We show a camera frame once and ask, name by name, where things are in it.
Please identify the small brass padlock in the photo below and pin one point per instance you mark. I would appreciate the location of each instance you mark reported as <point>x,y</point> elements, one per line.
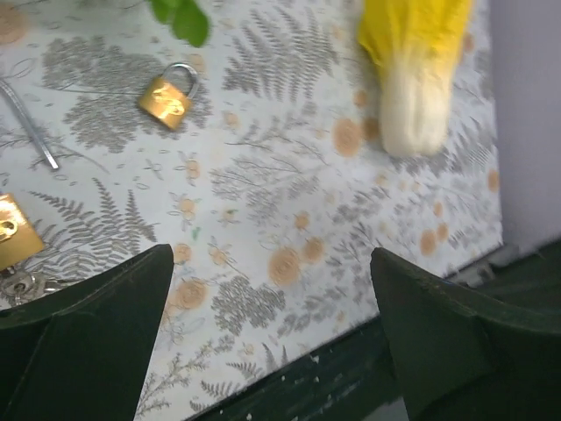
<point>165,102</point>

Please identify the floral table mat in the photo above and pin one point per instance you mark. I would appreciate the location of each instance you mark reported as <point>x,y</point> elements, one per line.
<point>273,191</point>

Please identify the large brass padlock with keys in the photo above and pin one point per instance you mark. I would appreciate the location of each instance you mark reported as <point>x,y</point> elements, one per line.
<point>19,241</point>

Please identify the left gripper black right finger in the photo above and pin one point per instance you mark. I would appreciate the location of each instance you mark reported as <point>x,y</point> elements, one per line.
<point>490,353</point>

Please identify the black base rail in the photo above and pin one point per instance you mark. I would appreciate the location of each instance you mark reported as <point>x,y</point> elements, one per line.
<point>349,378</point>

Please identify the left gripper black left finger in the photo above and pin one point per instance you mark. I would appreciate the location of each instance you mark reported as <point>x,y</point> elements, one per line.
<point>82,353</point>

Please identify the green celery leaves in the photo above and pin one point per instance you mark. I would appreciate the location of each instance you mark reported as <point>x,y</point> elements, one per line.
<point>185,19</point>

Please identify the yellow napa cabbage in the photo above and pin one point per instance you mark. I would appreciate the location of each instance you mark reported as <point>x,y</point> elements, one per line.
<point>415,46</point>

